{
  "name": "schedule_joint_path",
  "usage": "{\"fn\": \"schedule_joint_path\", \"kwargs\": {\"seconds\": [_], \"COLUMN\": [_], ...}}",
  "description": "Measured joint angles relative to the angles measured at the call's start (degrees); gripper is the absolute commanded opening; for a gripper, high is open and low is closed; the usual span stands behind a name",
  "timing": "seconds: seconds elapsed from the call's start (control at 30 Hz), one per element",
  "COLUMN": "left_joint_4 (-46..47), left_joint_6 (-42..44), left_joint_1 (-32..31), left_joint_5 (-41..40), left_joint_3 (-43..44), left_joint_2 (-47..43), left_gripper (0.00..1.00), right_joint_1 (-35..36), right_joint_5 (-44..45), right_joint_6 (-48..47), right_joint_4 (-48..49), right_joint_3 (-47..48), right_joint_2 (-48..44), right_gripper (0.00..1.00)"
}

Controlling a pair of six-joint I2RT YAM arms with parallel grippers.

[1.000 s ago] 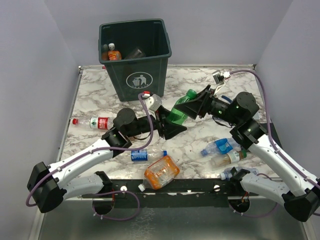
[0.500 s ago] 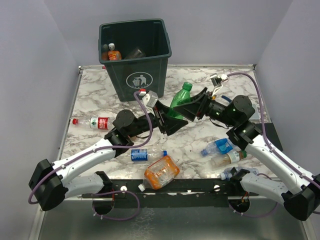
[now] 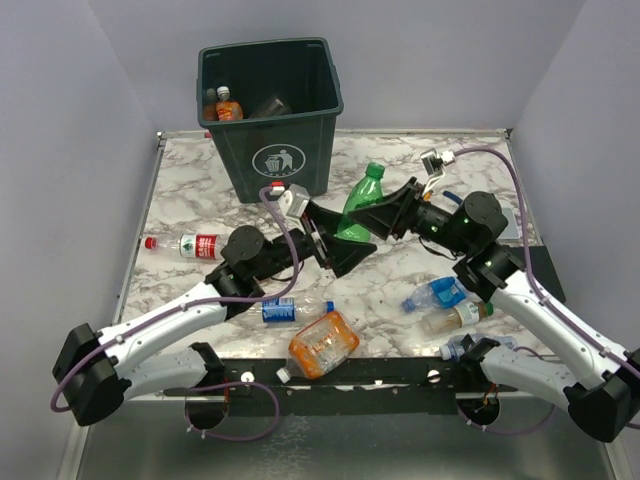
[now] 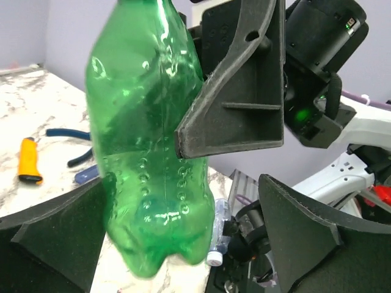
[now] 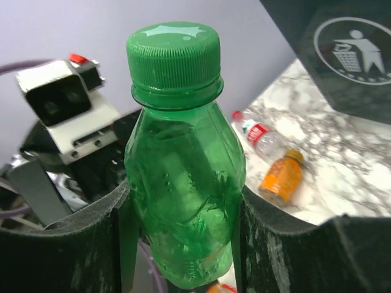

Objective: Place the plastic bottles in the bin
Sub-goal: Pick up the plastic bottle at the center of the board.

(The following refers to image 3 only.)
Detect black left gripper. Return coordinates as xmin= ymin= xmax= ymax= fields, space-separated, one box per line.
xmin=253 ymin=200 xmax=376 ymax=283

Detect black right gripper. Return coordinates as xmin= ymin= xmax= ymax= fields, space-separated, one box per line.
xmin=349 ymin=176 xmax=473 ymax=256

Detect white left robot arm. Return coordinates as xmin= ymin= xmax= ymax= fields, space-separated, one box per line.
xmin=50 ymin=203 xmax=377 ymax=426

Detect red cap water bottle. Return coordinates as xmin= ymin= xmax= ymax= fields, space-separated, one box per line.
xmin=141 ymin=233 xmax=229 ymax=261

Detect large orange juice bottle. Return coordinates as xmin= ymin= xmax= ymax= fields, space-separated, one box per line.
xmin=215 ymin=86 xmax=244 ymax=121
xmin=276 ymin=311 xmax=360 ymax=384

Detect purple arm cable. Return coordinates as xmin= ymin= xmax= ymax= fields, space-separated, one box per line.
xmin=449 ymin=143 xmax=640 ymax=436
xmin=49 ymin=187 xmax=301 ymax=442

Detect green plastic bottle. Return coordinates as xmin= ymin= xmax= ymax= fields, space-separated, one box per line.
xmin=334 ymin=162 xmax=385 ymax=243

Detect clear glass-like jar bottle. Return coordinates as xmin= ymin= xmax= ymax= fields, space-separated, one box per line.
xmin=249 ymin=94 xmax=293 ymax=119

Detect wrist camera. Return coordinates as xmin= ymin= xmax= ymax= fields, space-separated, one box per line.
xmin=271 ymin=181 xmax=310 ymax=220
xmin=420 ymin=149 xmax=455 ymax=195

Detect grey white power bank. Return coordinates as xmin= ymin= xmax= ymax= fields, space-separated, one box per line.
xmin=499 ymin=208 xmax=522 ymax=241

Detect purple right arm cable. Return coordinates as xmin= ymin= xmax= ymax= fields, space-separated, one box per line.
xmin=449 ymin=143 xmax=640 ymax=436

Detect blue handled pliers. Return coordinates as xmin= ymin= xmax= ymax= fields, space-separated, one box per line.
xmin=442 ymin=190 xmax=463 ymax=205

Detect black flat box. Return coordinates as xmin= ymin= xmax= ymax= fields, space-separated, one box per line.
xmin=529 ymin=245 xmax=566 ymax=303

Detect small clear blue cap bottle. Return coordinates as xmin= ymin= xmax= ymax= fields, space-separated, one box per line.
xmin=439 ymin=333 xmax=518 ymax=361

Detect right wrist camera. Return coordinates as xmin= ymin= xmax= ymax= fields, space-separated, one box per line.
xmin=420 ymin=149 xmax=455 ymax=195

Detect dark green trash bin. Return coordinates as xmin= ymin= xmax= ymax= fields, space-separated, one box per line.
xmin=196 ymin=37 xmax=344 ymax=203

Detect light blue label bottle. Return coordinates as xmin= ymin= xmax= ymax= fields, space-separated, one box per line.
xmin=401 ymin=276 xmax=467 ymax=313

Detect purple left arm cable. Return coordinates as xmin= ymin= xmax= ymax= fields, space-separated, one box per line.
xmin=49 ymin=187 xmax=301 ymax=442

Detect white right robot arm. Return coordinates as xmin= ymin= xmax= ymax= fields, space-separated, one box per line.
xmin=349 ymin=179 xmax=639 ymax=443

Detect green cap milk tea bottle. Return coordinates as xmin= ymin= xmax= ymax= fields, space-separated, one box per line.
xmin=422 ymin=301 xmax=494 ymax=336

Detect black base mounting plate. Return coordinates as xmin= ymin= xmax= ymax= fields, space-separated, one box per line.
xmin=162 ymin=355 xmax=501 ymax=417

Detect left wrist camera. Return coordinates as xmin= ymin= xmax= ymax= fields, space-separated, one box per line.
xmin=271 ymin=181 xmax=310 ymax=220

